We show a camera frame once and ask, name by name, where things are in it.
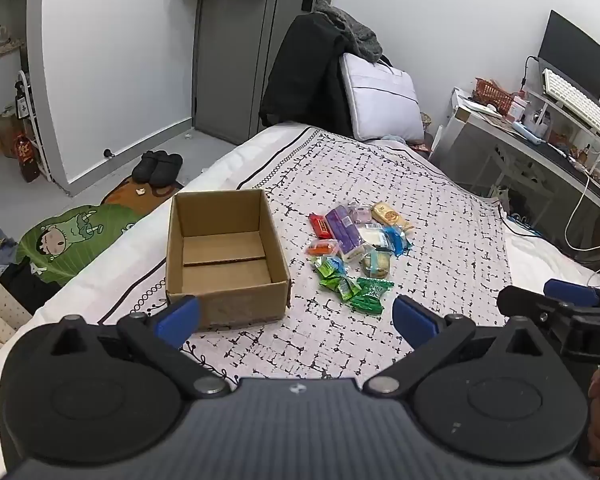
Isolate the blue snack packet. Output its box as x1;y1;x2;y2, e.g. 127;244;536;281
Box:
382;226;412;256

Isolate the white cable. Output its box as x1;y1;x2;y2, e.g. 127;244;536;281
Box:
565;160;600;252

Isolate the white snack packet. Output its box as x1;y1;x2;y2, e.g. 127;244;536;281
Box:
356;224;388;248

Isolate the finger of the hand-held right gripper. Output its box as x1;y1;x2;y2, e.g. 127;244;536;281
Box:
544;280;600;307
497;285;576;333

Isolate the white keyboard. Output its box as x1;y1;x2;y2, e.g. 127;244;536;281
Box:
541;67;600;141

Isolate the white desk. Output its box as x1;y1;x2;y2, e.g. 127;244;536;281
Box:
432;87;600;261

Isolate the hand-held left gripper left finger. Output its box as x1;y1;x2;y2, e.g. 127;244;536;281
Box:
50;295;231;398

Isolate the yellow snack packet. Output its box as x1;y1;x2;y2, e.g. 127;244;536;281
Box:
371;202;413;233

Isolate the red plastic basket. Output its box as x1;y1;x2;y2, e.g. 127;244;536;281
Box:
475;77;513;111

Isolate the grey knit garment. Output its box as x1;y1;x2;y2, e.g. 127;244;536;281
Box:
314;0;383;63

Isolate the clear pastry snack packet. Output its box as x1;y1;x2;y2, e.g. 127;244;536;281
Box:
362;247;393;279

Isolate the white metal rack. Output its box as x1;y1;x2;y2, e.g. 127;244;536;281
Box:
14;70;53;181

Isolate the brown drink bottle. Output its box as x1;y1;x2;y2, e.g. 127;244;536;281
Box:
12;132;42;183

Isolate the red snack packet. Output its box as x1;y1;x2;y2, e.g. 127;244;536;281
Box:
308;213;333;239

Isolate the brown paper bag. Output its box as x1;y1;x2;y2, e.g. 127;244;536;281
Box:
0;105;31;158

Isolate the black slipper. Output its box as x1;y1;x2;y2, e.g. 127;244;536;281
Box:
131;150;168;184
150;152;183;187

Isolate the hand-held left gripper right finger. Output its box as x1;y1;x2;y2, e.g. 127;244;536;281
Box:
362;295;542;396

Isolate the green cartoon floor mat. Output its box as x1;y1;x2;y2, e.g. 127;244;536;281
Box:
17;175;181;286

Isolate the long purple snack packet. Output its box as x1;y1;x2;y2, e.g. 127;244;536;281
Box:
326;206;366;262

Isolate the white desk riser shelf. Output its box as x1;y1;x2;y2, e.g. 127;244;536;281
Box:
522;85;600;171

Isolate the black jacket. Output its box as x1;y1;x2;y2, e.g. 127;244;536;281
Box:
259;12;353;136

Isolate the grey door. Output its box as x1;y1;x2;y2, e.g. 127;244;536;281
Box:
192;0;341;146

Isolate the white pillow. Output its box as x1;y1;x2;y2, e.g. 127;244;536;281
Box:
339;52;426;143

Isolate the black computer monitor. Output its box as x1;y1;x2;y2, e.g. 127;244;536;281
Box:
537;10;600;106

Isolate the brown cardboard box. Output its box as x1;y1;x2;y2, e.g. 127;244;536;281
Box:
165;189;292;332

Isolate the orange snack packet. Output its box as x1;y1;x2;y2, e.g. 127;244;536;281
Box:
307;239;343;259

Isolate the black clothing on floor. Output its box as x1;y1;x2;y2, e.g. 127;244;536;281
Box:
0;257;61;316

